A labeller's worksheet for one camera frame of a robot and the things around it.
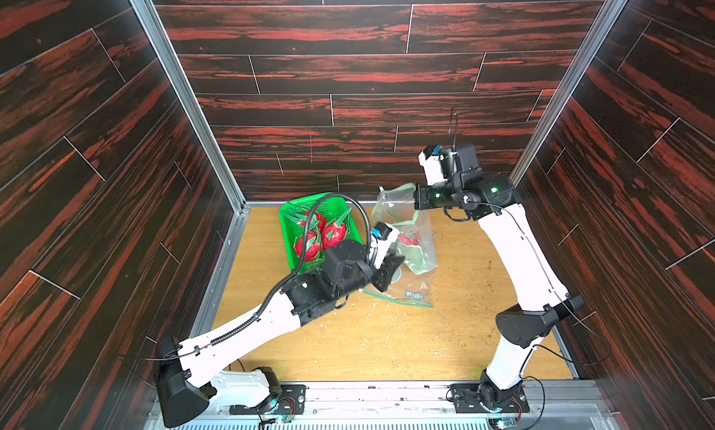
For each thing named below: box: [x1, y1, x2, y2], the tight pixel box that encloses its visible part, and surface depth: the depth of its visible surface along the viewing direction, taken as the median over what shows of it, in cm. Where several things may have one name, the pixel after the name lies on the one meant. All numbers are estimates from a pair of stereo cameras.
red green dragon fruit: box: [299, 211, 327, 233], surface depth 106 cm
